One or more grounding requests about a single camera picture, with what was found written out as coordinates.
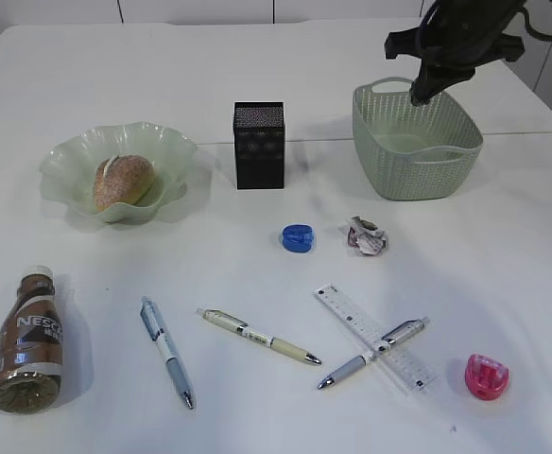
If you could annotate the blue white pen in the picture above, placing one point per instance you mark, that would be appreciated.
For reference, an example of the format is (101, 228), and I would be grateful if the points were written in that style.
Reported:
(158, 332)

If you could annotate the green wavy glass plate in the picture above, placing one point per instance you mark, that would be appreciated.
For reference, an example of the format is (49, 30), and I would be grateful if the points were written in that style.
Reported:
(68, 171)

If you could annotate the green plastic basket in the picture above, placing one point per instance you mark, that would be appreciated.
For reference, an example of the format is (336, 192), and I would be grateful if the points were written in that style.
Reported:
(413, 153)

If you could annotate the sugar coated bread roll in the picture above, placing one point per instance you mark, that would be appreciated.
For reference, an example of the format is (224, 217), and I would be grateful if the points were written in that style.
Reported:
(122, 178)

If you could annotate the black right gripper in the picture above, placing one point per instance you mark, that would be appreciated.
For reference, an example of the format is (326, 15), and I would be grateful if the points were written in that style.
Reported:
(452, 40)

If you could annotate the pink pencil sharpener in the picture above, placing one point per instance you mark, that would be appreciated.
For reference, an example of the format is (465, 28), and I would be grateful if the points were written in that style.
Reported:
(485, 377)

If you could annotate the brown Nescafe coffee bottle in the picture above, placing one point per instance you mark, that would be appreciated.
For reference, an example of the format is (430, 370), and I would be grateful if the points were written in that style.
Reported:
(31, 339)

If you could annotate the grey clear pen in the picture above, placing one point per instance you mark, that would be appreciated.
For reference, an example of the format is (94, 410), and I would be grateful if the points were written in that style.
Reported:
(388, 349)

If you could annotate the blue pencil sharpener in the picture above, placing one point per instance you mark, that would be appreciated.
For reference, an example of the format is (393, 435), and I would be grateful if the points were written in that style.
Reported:
(298, 238)

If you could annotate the clear plastic ruler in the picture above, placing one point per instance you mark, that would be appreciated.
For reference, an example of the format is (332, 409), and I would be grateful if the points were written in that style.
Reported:
(341, 306)

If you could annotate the large paper ball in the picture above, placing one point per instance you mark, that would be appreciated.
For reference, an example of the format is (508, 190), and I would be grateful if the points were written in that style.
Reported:
(366, 236)

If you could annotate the black mesh pen holder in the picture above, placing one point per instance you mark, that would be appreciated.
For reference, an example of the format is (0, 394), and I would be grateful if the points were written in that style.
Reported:
(259, 145)

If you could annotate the beige white pen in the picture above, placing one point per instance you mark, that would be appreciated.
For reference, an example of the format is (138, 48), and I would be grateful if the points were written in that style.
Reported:
(244, 330)

